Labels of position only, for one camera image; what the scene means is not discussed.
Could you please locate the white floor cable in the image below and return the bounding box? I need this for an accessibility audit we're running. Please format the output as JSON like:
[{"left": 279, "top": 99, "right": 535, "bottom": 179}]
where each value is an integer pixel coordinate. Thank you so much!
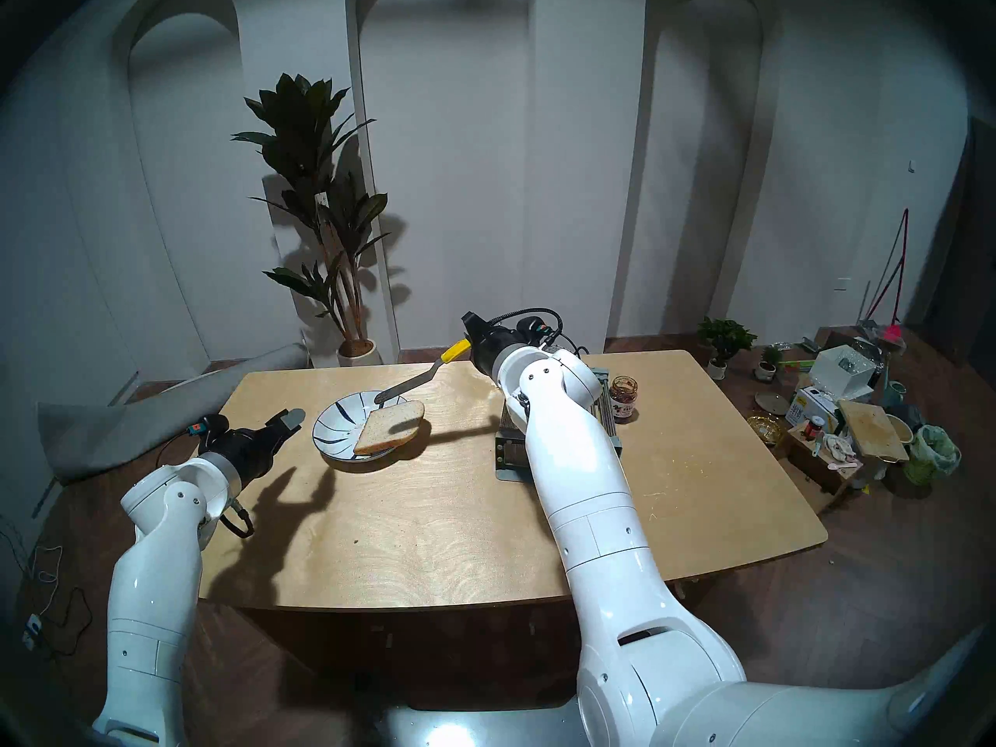
[{"left": 30, "top": 545, "right": 65, "bottom": 622}]

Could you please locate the white open box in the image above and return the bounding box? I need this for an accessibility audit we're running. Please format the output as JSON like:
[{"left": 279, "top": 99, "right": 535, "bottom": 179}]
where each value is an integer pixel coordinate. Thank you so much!
[{"left": 809, "top": 345, "right": 876, "bottom": 402}]

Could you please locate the blue striped ceramic plate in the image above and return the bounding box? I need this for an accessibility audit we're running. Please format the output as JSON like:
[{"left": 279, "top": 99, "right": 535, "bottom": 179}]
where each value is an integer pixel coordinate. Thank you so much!
[{"left": 313, "top": 391, "right": 408, "bottom": 464}]

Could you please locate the white and yellow carton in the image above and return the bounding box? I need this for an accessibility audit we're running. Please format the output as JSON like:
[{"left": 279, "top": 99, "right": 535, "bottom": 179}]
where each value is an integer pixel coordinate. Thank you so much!
[{"left": 786, "top": 386, "right": 845, "bottom": 435}]

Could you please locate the slice of white bread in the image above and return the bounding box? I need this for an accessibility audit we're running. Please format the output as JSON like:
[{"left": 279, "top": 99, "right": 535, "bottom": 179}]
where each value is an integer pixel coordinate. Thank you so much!
[{"left": 353, "top": 400, "right": 426, "bottom": 456}]

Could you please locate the dark grey door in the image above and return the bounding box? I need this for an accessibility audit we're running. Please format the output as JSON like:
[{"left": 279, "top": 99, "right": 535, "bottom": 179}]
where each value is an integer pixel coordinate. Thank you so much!
[{"left": 922, "top": 115, "right": 996, "bottom": 365}]

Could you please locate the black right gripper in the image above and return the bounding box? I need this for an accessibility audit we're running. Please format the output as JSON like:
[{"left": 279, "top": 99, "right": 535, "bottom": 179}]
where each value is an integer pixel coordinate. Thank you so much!
[{"left": 461, "top": 310, "right": 561, "bottom": 378}]

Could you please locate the low wooden stool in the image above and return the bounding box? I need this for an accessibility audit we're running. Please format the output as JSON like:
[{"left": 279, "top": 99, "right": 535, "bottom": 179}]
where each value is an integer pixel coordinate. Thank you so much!
[{"left": 777, "top": 423, "right": 864, "bottom": 514}]

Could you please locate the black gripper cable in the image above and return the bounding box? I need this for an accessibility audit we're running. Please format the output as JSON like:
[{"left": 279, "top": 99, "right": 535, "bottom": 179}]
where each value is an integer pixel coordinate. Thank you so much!
[
  {"left": 486, "top": 307, "right": 580, "bottom": 357},
  {"left": 160, "top": 423, "right": 258, "bottom": 540}
]

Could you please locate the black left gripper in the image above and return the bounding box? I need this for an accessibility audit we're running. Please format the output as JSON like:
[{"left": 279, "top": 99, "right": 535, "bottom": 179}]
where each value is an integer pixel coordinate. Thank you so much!
[{"left": 198, "top": 408, "right": 307, "bottom": 483}]

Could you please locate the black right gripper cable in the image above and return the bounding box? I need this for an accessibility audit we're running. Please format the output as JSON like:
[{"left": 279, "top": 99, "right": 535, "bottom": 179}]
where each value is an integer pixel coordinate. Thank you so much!
[{"left": 486, "top": 307, "right": 580, "bottom": 357}]

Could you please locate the yellow handled butter knife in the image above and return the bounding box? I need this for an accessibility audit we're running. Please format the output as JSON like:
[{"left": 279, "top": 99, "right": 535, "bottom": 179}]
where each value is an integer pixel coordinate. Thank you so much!
[{"left": 373, "top": 341, "right": 473, "bottom": 406}]

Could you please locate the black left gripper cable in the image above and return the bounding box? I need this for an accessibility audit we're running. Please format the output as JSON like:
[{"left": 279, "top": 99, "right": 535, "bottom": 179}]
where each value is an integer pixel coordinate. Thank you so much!
[{"left": 160, "top": 423, "right": 258, "bottom": 540}]

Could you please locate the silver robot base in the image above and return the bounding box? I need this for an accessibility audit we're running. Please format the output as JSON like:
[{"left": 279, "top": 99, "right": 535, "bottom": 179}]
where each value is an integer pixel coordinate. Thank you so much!
[{"left": 373, "top": 703, "right": 592, "bottom": 747}]

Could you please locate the small bushy potted plant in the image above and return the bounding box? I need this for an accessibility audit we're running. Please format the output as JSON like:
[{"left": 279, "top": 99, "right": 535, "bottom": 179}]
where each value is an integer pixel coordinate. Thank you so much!
[{"left": 698, "top": 317, "right": 757, "bottom": 381}]

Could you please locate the grey metal dish rack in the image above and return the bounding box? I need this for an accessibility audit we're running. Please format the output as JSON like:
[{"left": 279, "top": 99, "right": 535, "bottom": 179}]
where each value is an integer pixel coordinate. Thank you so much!
[{"left": 495, "top": 364, "right": 623, "bottom": 482}]

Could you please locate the wooden cutting board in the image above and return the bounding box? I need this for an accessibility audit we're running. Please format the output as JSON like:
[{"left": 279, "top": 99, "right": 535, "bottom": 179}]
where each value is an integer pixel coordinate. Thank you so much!
[{"left": 838, "top": 400, "right": 910, "bottom": 464}]

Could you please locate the tall potted leafy plant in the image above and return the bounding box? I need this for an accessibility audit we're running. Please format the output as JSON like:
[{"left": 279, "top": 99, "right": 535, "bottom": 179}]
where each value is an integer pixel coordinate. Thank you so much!
[{"left": 232, "top": 73, "right": 391, "bottom": 367}]

